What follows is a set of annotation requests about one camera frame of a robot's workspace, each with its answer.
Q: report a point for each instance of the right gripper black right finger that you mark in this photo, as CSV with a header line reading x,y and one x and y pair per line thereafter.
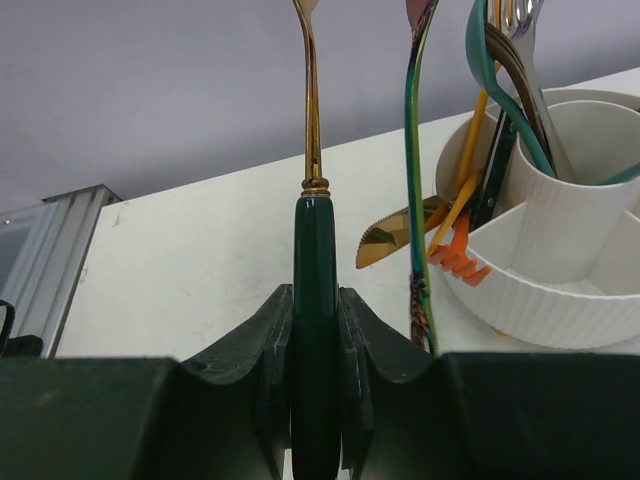
x,y
407,414

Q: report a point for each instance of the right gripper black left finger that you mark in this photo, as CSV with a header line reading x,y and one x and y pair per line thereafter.
x,y
222,414

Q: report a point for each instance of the iridescent rainbow fork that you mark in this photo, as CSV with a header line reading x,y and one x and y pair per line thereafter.
x,y
423,333

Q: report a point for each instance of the gold fork green handle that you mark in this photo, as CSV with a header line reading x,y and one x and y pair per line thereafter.
x,y
315,424

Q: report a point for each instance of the white utensil holder cup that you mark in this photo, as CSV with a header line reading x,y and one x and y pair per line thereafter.
x,y
560,259

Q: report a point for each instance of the orange plastic fork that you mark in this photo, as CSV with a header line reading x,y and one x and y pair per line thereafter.
x,y
452,257

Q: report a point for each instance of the gold knife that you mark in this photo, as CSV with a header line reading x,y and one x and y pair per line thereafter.
x,y
391,233

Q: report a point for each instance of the silver metal fork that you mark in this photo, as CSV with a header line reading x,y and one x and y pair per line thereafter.
x,y
522,32

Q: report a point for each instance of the aluminium frame rail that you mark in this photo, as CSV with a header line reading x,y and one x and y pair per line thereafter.
x,y
43,249

